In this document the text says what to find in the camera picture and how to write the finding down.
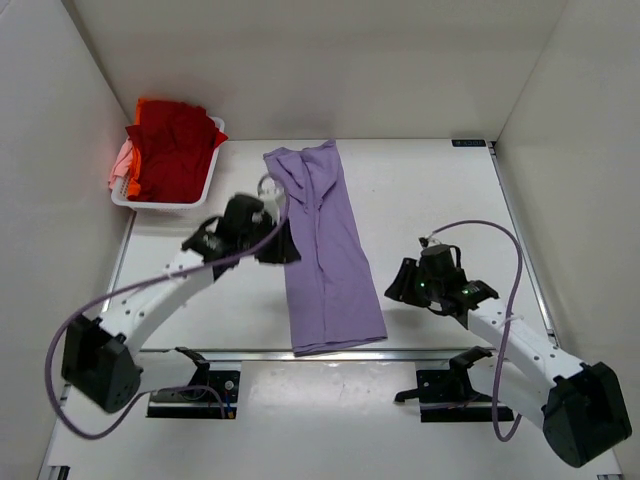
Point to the aluminium rail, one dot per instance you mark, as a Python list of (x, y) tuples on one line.
[(356, 355)]

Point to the white plastic basket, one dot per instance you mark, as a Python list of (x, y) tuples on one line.
[(210, 170)]

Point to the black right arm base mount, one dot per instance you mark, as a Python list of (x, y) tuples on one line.
[(445, 394)]

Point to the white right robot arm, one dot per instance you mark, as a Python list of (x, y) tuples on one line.
[(579, 407)]

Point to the dark label on table edge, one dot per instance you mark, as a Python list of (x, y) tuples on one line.
[(468, 143)]

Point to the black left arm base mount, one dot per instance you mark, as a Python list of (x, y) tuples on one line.
[(211, 393)]

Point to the purple t shirt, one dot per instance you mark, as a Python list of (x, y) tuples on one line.
[(331, 297)]

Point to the dark red t shirt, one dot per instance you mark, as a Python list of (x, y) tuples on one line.
[(172, 150)]

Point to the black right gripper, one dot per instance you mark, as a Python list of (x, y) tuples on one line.
[(401, 287)]

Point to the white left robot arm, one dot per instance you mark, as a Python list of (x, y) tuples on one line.
[(103, 357)]

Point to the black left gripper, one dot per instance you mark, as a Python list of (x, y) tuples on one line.
[(285, 249)]

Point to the pink t shirt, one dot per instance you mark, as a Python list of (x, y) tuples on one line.
[(127, 163)]

